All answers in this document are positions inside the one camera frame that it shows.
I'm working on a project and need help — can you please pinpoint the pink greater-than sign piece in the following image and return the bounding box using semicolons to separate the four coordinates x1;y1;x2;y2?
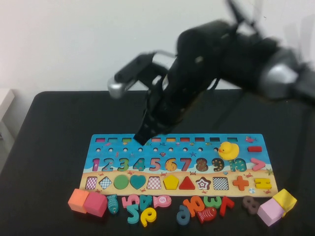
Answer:
250;158;266;172

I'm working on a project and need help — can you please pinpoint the red triangle piece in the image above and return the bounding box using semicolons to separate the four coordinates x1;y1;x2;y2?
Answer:
179;176;196;190

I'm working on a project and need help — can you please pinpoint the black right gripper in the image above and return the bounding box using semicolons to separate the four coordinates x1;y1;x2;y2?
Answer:
134;61;210;146

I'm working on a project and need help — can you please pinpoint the colourful wooden puzzle board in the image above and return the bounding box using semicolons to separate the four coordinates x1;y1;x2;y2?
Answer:
80;134;279;197

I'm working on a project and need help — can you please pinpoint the yellow number six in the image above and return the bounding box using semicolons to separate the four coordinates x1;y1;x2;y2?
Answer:
140;207;158;227

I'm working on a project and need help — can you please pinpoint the teal number two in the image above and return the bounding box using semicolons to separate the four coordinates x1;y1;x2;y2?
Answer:
127;205;143;224

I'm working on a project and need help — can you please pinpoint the orange number ten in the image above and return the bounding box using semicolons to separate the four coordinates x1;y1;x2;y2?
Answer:
182;196;205;217

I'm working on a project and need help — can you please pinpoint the light pink wooden cube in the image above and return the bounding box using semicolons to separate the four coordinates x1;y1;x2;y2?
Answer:
256;198;286;227

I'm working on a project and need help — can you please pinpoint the green circle piece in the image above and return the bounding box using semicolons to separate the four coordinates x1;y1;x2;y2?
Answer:
113;175;129;190

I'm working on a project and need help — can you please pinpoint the yellow rubber duck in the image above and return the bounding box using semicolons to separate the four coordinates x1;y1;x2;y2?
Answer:
218;142;240;162

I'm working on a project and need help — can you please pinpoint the orange plus sign piece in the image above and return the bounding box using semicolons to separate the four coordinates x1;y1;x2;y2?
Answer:
232;176;249;191

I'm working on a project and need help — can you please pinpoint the green number three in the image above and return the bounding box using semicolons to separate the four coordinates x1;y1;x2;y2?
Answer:
203;196;223;209

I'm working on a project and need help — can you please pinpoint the pink wooden fish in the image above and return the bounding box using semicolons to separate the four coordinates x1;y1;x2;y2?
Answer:
152;195;172;208

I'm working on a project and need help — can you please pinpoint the pink number five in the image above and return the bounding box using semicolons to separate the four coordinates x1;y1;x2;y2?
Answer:
122;194;140;208

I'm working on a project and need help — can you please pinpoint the teal number four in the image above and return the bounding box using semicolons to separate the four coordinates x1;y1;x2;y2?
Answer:
139;195;154;211

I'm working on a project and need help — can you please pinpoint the brown number eight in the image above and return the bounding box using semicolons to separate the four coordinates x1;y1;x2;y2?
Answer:
242;196;260;214

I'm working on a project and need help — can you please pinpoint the orange wooden cube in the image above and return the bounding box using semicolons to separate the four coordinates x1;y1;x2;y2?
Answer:
68;188;90;213

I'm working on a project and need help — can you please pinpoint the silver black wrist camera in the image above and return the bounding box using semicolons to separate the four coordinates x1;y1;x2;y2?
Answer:
107;50;178;99

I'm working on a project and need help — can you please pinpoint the yellow equals sign piece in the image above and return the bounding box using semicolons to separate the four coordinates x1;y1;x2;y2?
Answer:
254;178;271;189

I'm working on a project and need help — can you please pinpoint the red number seven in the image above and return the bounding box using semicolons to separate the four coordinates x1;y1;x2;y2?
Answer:
220;196;235;217

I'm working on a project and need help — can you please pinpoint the blue-grey number nine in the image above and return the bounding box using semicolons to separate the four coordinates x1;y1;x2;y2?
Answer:
176;205;191;226

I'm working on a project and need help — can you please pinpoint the magenta wooden cube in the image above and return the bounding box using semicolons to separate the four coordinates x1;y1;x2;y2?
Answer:
83;191;108;217

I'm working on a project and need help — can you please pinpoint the yellow wooden cube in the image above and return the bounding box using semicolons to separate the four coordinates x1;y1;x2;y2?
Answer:
272;188;298;218

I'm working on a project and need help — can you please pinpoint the red wooden fish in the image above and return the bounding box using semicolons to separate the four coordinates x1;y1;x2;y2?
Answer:
196;206;217;224

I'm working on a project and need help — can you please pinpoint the teal wooden fish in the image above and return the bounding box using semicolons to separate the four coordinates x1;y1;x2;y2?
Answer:
106;194;119;215

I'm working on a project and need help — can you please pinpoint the yellow pentagon piece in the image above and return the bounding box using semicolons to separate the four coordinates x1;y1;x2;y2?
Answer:
163;175;180;190

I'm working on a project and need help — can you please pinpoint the teal heart piece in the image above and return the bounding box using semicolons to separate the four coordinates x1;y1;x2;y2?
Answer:
129;175;146;190

